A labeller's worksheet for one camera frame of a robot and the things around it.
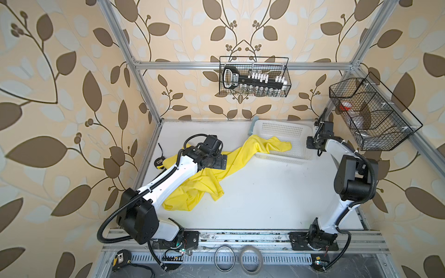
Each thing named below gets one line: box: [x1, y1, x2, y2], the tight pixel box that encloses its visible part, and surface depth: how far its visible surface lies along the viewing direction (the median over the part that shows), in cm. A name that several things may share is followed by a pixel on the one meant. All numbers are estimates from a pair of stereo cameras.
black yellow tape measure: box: [111, 249, 133, 272], surface depth 69 cm
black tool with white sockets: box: [222, 66, 288, 90], surface depth 84 cm
